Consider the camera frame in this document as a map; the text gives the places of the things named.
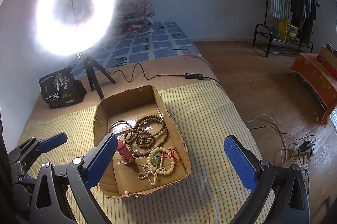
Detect green jade pendant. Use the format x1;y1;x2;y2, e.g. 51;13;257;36
151;152;162;167

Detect black power cable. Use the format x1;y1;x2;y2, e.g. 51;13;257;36
105;62;222;88

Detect blue patterned blanket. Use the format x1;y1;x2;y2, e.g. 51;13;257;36
63;20;203;77

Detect white pearl necklace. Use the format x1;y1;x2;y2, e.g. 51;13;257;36
137;146;169;186

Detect black snack bag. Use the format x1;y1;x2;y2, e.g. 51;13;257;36
39;66;87;109

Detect striped cloth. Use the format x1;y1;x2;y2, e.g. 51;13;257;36
20;81;261;223

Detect cardboard box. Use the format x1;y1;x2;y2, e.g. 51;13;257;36
94;85;192;199

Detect brown wooden bead necklace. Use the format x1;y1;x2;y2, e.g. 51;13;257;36
123;114;169;158

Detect ring light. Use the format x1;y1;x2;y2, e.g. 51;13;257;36
36;0;115;56

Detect white power strip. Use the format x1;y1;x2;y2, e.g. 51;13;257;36
280;139;317;172

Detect yellow box on rack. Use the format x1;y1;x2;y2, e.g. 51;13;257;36
278;21;299;43

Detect orange covered bench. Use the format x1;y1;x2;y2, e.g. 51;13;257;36
289;53;336;126

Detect black cord bangle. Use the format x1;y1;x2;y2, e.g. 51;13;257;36
108;121;133;134

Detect black metal clothes rack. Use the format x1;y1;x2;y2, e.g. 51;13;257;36
252;0;320;57

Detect floral pillows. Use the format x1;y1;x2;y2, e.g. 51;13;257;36
111;0;155;35

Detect black tripod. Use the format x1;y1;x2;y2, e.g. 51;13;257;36
76;52;116;100

